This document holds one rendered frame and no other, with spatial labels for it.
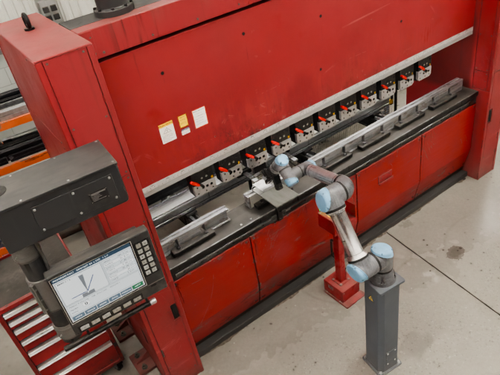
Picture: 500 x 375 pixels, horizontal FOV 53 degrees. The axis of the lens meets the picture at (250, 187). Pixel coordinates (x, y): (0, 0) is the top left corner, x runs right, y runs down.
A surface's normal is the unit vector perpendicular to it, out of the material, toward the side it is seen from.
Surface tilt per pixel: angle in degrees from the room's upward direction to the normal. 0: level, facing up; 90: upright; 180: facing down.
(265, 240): 90
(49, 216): 90
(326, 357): 0
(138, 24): 90
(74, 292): 90
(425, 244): 0
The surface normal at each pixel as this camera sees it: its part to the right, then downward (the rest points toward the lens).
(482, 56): -0.80, 0.44
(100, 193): 0.53, 0.43
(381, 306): -0.25, 0.59
